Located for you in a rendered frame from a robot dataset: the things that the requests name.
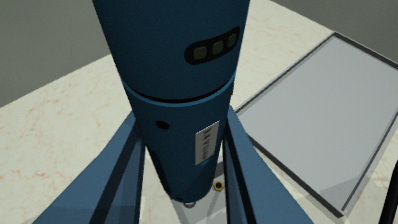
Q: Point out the dark blue nut driver barrel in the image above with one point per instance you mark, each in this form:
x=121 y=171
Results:
x=177 y=61

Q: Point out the grey metal bracket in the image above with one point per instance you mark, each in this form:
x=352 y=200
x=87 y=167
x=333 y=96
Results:
x=209 y=210

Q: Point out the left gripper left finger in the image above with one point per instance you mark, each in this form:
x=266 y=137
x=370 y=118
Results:
x=87 y=199

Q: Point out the grey shallow rectangular tray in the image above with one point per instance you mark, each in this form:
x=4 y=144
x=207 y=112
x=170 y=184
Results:
x=328 y=116

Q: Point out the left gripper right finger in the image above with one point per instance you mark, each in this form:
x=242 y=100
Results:
x=265 y=198

